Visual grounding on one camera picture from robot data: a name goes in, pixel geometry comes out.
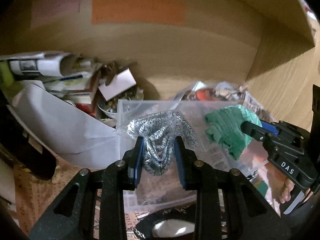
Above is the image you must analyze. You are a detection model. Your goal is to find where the person's right hand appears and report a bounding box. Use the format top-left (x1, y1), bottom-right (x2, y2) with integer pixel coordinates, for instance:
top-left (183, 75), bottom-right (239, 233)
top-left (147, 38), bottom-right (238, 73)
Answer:
top-left (279, 178), bottom-right (295, 204)

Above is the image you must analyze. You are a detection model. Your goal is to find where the rolled newspaper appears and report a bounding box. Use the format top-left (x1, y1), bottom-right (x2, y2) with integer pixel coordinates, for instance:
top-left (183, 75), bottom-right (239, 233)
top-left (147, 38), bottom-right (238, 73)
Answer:
top-left (1, 51), bottom-right (78, 77)

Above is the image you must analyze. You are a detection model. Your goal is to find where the stack of books and papers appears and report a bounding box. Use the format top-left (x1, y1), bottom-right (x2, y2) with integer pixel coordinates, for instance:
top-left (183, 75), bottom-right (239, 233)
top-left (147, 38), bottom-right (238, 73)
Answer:
top-left (42, 58), bottom-right (104, 115)

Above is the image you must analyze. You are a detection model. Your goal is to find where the silver knitted item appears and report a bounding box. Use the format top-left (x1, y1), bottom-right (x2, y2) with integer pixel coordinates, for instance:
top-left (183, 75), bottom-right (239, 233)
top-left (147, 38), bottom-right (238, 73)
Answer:
top-left (126, 110), bottom-right (199, 176)

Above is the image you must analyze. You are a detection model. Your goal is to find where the large white paper sheet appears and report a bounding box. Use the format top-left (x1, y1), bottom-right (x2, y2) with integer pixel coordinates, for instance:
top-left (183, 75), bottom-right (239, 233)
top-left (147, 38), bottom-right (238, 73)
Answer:
top-left (10, 84), bottom-right (120, 170)

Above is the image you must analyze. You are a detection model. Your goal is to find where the pink sticky note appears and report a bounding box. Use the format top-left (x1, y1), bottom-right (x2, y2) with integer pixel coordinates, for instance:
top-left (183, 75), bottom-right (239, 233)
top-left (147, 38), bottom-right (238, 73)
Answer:
top-left (30, 0), bottom-right (81, 29)

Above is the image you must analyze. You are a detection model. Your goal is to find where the small white card box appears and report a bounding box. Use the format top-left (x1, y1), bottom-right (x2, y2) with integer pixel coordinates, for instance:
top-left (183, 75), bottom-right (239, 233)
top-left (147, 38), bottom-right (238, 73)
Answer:
top-left (98, 69), bottom-right (136, 101)

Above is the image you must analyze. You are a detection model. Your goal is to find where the green knitted cloth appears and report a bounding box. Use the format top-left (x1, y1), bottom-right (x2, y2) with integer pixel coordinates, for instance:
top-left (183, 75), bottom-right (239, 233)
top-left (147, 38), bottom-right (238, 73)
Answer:
top-left (205, 105), bottom-right (262, 160)

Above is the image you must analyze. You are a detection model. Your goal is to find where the clear plastic storage box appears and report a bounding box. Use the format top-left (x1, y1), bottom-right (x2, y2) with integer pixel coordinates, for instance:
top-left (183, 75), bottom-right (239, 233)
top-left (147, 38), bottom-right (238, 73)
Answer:
top-left (116, 100), bottom-right (267, 212)

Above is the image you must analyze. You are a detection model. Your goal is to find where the orange sticky note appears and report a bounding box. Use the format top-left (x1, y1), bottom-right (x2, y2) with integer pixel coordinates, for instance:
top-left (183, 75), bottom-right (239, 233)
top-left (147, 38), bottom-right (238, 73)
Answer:
top-left (91, 0), bottom-right (186, 25)

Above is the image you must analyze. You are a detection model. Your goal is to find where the dark wine bottle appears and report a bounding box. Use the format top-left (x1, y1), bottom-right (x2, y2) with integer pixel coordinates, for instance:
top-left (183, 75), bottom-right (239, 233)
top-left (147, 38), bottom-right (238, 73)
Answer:
top-left (1, 93), bottom-right (57, 180)

